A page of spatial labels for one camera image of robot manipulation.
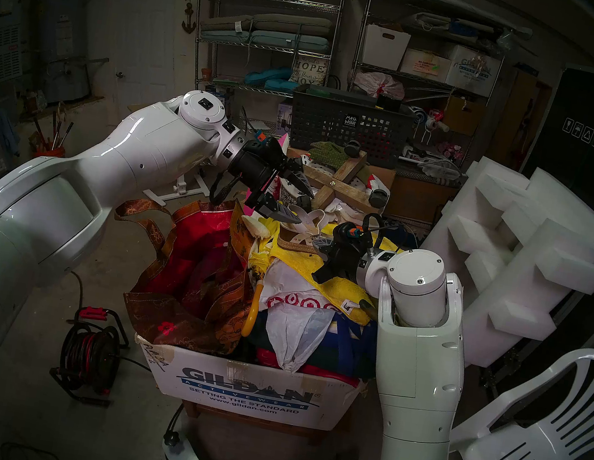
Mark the small Gildan cardboard box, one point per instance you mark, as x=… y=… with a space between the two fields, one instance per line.
x=473 y=70

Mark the olive seat cushion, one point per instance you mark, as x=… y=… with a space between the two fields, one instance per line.
x=290 y=22

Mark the white storage bin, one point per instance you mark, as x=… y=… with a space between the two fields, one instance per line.
x=384 y=47

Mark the blue patterned rug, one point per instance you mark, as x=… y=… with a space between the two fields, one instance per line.
x=405 y=237

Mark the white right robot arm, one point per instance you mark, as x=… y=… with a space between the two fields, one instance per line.
x=416 y=363

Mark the white red plastic bag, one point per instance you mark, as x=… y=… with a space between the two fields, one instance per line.
x=291 y=337

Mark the large Gildan cardboard box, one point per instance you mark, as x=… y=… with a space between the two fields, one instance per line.
x=249 y=390

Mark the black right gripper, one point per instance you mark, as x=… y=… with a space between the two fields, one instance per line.
x=347 y=257

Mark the white panel door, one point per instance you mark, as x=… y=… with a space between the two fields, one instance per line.
x=148 y=41

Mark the turquoise pillow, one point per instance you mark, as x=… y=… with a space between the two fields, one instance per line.
x=268 y=76

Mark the white box orange label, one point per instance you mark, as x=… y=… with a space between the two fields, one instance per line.
x=424 y=65

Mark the beige green garden glove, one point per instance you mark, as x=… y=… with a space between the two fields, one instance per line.
x=370 y=310

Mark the brown wooden stand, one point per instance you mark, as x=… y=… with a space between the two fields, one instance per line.
x=266 y=426

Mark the brown cardboard box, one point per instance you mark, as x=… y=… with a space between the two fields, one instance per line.
x=463 y=116

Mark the grey furnace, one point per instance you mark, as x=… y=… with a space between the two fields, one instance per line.
x=6 y=52

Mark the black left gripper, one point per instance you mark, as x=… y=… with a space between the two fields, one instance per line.
x=256 y=167

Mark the red fabric bag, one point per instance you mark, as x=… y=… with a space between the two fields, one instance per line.
x=308 y=369

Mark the blue white product box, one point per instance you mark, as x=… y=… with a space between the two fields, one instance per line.
x=223 y=93

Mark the yellow towel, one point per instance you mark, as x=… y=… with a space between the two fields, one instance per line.
x=307 y=270

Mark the black mesh basket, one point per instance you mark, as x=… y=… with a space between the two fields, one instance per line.
x=320 y=118

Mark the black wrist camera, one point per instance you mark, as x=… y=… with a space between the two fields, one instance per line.
x=350 y=232
x=270 y=148

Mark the grey clothes iron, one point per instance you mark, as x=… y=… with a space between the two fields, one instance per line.
x=438 y=168

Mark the brown wooden cabinet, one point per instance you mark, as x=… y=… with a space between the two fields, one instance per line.
x=516 y=118

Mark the brown wooden chest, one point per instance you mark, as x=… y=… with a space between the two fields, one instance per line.
x=419 y=198

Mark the grey water heater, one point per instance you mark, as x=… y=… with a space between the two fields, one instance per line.
x=64 y=39

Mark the wooden cross caster dolly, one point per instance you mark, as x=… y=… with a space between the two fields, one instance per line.
x=332 y=182

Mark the orange bucket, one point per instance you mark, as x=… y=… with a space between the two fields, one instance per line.
x=49 y=153

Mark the blue fabric bag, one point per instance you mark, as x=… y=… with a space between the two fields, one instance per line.
x=351 y=347

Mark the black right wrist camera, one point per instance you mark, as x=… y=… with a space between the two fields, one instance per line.
x=350 y=232

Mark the white foam packing frame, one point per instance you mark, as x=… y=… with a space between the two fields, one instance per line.
x=523 y=212

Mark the green knit glove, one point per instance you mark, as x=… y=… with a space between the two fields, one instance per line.
x=328 y=153

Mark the pink artificial flowers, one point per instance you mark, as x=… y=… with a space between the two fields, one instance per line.
x=451 y=151

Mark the pale teal seat cushion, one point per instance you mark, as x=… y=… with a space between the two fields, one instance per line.
x=288 y=40

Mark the anchor wall decoration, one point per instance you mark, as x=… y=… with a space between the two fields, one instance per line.
x=189 y=16

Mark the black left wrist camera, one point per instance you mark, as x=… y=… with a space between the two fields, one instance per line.
x=270 y=148

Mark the red orange tote bag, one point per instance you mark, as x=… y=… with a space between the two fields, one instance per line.
x=191 y=260

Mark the pink pillow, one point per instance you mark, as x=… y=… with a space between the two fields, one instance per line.
x=284 y=143

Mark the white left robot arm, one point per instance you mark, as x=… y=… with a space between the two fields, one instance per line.
x=137 y=145

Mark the white pink plastic bag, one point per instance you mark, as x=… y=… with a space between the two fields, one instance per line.
x=379 y=84

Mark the HOPE sign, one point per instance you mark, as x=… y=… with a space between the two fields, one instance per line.
x=310 y=71

